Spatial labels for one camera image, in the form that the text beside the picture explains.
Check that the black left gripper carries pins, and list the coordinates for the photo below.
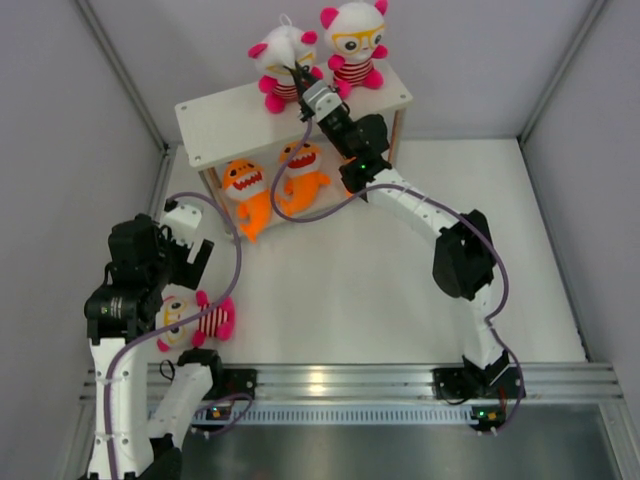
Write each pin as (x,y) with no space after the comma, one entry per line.
(187,274)

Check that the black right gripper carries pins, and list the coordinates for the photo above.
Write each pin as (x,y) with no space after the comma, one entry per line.
(302,81)

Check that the white pink striped plush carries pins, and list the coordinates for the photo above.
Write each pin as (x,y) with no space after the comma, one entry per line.
(276,55)
(354,32)
(192,321)

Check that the orange shark plush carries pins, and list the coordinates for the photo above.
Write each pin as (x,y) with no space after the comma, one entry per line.
(245,183)
(304,180)

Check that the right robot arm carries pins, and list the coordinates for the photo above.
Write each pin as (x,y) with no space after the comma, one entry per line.
(465,261)

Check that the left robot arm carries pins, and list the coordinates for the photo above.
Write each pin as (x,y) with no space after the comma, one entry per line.
(146,256)

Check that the white two-tier shelf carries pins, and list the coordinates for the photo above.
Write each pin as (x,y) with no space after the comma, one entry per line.
(221,127)

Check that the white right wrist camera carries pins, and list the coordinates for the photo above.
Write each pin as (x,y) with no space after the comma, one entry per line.
(319,100)

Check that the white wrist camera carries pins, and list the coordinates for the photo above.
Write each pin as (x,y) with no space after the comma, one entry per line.
(183,220)
(319,100)

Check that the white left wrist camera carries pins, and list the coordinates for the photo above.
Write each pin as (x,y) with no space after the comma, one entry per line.
(183,220)

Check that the grey slotted cable duct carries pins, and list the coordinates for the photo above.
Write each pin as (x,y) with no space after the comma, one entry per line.
(347,414)

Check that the aluminium mounting rail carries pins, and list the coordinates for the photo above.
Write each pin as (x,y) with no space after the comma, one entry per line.
(546,382)

